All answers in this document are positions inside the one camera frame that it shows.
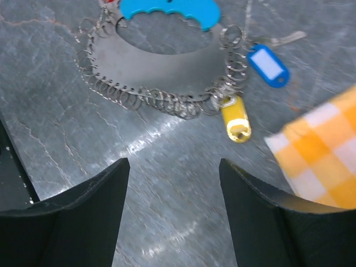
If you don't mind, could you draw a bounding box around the blue key tag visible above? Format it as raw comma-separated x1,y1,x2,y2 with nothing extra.
247,44,290,88

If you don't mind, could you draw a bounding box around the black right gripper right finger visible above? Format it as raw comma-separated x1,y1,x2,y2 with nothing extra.
219,159,355,266

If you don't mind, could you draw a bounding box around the silver key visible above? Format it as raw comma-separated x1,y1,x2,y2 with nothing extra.
258,31,307,48

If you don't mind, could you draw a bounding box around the yellow key tag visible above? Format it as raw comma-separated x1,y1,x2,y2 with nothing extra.
220,96,251,143

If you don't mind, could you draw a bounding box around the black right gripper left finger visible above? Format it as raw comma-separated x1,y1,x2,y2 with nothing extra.
1,158,130,266

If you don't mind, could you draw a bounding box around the orange checkered cloth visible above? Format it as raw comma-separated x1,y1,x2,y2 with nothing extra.
265,87,355,209

